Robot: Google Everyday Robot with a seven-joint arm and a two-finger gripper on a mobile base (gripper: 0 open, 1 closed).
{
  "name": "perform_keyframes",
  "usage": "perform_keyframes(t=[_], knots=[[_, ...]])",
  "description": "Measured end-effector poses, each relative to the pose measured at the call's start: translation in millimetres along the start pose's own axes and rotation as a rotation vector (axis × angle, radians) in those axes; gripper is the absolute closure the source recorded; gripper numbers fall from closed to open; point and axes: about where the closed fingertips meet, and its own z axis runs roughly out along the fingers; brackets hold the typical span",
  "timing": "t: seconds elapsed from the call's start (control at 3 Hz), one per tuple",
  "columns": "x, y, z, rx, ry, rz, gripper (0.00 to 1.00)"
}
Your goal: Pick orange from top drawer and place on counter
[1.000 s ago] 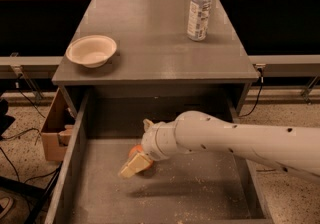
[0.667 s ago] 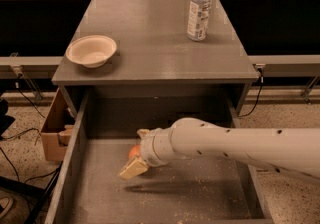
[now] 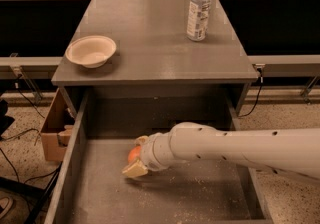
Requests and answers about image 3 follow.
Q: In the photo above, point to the brown cardboard box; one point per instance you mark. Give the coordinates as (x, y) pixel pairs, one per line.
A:
(56, 130)

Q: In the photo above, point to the clear plastic water bottle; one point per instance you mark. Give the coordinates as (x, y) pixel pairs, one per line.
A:
(198, 19)

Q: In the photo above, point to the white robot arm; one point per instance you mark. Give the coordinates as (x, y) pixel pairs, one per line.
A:
(292, 153)

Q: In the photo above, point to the orange fruit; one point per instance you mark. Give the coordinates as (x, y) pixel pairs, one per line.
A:
(135, 152)

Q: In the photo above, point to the grey open top drawer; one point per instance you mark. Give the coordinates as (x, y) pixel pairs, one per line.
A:
(91, 189)

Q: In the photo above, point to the grey cabinet counter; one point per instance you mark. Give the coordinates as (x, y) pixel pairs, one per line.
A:
(152, 47)

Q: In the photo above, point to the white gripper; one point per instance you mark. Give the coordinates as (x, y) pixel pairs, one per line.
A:
(152, 155)

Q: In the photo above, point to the white paper bowl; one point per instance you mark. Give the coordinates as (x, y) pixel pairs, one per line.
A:
(91, 51)

